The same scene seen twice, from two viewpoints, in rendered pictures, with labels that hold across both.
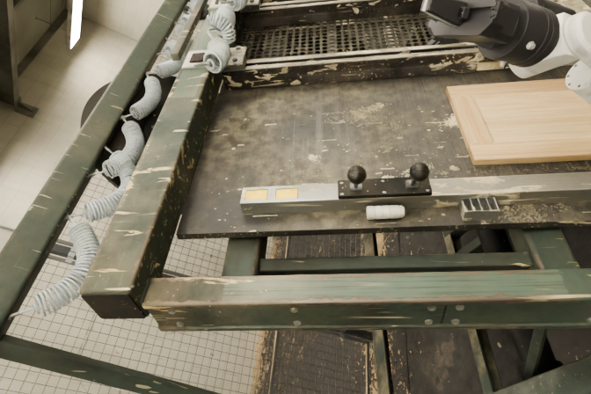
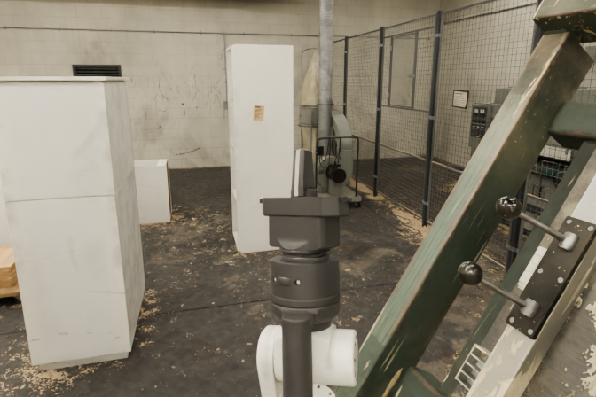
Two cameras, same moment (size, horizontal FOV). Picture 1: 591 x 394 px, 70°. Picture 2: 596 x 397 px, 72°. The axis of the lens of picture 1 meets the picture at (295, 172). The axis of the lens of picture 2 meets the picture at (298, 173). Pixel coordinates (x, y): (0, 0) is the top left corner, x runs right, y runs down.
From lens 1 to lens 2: 1.06 m
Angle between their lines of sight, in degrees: 111
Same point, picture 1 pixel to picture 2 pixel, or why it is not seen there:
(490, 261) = (462, 356)
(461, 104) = not seen: outside the picture
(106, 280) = not seen: outside the picture
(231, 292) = (513, 100)
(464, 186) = (497, 371)
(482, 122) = not seen: outside the picture
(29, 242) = not seen: outside the picture
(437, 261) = (490, 310)
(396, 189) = (534, 285)
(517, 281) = (395, 308)
